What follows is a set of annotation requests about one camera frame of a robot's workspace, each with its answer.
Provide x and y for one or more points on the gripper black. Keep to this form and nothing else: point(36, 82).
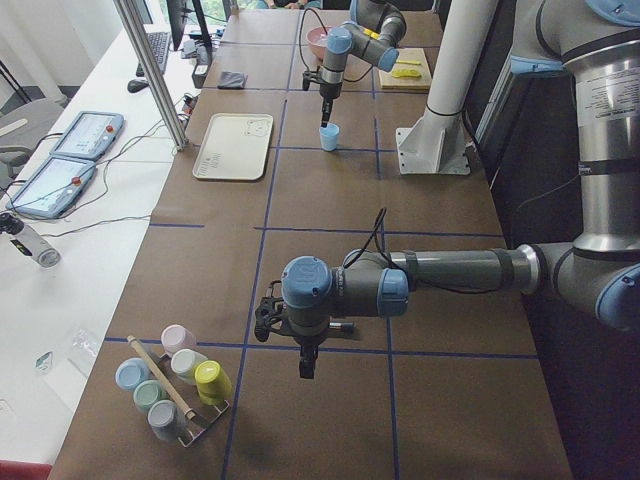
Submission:
point(306, 342)
point(328, 93)

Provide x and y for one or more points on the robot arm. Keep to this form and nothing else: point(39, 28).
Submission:
point(372, 34)
point(597, 43)

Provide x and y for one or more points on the light blue plastic cup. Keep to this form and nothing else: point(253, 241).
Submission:
point(329, 135)

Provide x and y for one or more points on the yellow-green cup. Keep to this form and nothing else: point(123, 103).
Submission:
point(213, 384)

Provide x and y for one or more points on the white cup on rack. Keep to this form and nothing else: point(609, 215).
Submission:
point(184, 363)

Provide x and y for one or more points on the pink cup on rack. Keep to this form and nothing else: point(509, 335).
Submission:
point(176, 337)

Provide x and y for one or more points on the grey cup on rack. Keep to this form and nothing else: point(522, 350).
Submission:
point(166, 420)

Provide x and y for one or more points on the green cup on rack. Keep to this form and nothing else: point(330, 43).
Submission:
point(147, 394)

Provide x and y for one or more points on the blue cup on rack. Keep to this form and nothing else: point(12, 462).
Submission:
point(130, 373)

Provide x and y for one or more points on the pink bowl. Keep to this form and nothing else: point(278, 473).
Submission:
point(317, 41)

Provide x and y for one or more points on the wooden cutting board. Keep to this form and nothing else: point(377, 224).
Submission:
point(408, 58)

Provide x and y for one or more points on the grey folded cloth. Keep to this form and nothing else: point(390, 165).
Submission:
point(230, 80)

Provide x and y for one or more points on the cream bear tray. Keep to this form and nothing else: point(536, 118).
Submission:
point(234, 148)

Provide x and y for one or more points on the black monitor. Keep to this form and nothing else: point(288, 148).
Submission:
point(178, 13)

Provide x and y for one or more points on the black keyboard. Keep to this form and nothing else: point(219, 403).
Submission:
point(160, 43)

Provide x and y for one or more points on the black computer mouse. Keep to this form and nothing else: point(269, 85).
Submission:
point(137, 85)

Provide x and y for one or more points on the clear plastic bag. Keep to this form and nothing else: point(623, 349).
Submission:
point(84, 346)

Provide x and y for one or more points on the upper teach pendant tablet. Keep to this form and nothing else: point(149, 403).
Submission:
point(90, 135)

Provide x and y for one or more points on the teach pendant tablet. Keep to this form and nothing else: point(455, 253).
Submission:
point(90, 135)
point(53, 188)

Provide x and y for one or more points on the lower teach pendant tablet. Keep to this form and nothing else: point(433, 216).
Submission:
point(53, 188)

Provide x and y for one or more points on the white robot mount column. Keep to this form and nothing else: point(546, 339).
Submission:
point(436, 143)

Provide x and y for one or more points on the aluminium frame post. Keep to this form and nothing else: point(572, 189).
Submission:
point(137, 34)

